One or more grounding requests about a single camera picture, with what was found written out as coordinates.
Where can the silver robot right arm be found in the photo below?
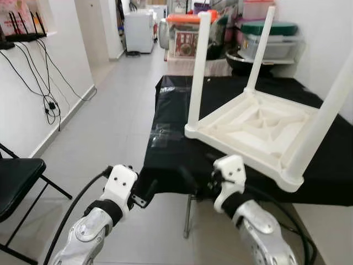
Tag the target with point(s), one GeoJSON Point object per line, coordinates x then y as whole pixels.
{"type": "Point", "coordinates": [259, 232]}

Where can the black table cloth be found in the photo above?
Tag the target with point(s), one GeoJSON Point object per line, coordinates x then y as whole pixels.
{"type": "Point", "coordinates": [176, 165]}

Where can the large clear tape patch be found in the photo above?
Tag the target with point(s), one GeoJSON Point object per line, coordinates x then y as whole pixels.
{"type": "Point", "coordinates": [165, 135]}

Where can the narrow clear tape strip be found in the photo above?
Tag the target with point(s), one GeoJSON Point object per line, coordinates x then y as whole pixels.
{"type": "Point", "coordinates": [175, 88]}

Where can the beige patterned bench cloth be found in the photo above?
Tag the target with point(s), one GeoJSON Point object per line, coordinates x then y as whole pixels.
{"type": "Point", "coordinates": [179, 66]}

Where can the black round bowl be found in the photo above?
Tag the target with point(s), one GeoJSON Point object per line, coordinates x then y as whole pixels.
{"type": "Point", "coordinates": [237, 63]}

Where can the small black plug adapter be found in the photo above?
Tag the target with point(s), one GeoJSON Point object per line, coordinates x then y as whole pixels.
{"type": "Point", "coordinates": [51, 104]}

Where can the red printed carton box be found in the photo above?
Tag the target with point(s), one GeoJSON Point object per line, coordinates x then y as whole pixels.
{"type": "Point", "coordinates": [185, 44]}

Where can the black plastic bag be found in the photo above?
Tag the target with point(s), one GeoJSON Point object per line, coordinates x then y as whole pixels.
{"type": "Point", "coordinates": [218, 41]}

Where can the clear plastic storage box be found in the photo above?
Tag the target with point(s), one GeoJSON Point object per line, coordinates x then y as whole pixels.
{"type": "Point", "coordinates": [287, 47]}

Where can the orange round lid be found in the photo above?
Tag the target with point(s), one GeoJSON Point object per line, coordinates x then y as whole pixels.
{"type": "Point", "coordinates": [182, 17]}

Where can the white washing machine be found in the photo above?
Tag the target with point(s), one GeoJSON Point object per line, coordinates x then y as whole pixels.
{"type": "Point", "coordinates": [139, 30]}

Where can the dark green lid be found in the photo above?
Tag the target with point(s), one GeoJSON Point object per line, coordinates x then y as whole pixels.
{"type": "Point", "coordinates": [281, 27]}

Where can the black wifi router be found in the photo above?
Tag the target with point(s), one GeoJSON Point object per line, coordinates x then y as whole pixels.
{"type": "Point", "coordinates": [22, 37]}

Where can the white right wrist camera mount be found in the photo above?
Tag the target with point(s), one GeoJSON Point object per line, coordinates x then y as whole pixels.
{"type": "Point", "coordinates": [229, 168]}

